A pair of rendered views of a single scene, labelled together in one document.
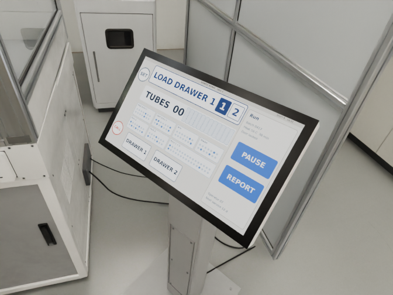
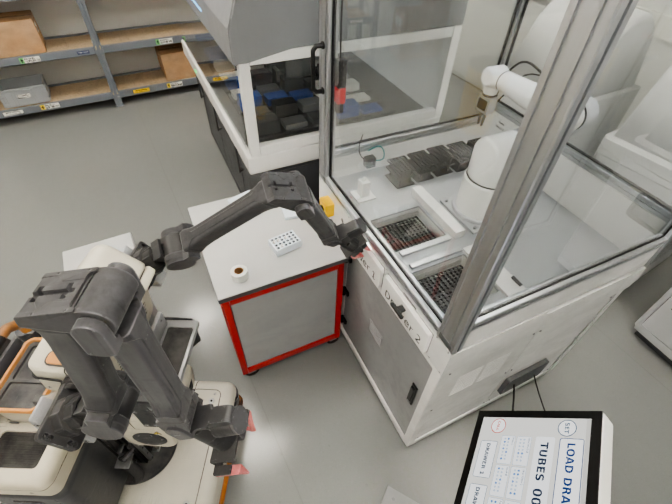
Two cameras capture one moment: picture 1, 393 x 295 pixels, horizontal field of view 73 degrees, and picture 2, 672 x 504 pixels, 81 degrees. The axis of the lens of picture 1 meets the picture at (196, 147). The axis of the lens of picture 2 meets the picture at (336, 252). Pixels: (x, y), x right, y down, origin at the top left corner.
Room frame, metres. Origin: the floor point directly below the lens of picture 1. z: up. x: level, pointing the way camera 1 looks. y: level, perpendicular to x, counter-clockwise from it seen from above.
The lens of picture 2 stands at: (0.13, -0.09, 2.04)
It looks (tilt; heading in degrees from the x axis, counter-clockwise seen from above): 46 degrees down; 81
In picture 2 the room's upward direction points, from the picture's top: 2 degrees clockwise
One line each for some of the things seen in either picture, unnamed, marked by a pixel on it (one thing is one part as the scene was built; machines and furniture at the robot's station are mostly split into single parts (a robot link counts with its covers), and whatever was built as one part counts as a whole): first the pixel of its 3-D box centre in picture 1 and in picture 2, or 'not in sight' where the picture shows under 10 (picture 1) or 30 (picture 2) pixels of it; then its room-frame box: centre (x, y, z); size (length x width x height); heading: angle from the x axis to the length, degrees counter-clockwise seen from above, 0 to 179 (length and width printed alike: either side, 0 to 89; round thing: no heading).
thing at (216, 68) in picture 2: not in sight; (289, 38); (0.19, 2.73, 1.13); 1.78 x 1.14 x 0.45; 108
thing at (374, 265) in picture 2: not in sight; (363, 253); (0.40, 0.99, 0.87); 0.29 x 0.02 x 0.11; 108
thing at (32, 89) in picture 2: not in sight; (24, 91); (-2.44, 4.12, 0.22); 0.40 x 0.30 x 0.17; 22
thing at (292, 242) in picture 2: not in sight; (284, 243); (0.09, 1.18, 0.78); 0.12 x 0.08 x 0.04; 27
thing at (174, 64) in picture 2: not in sight; (179, 60); (-1.02, 4.70, 0.28); 0.41 x 0.32 x 0.28; 22
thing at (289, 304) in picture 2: not in sight; (270, 282); (-0.01, 1.29, 0.38); 0.62 x 0.58 x 0.76; 108
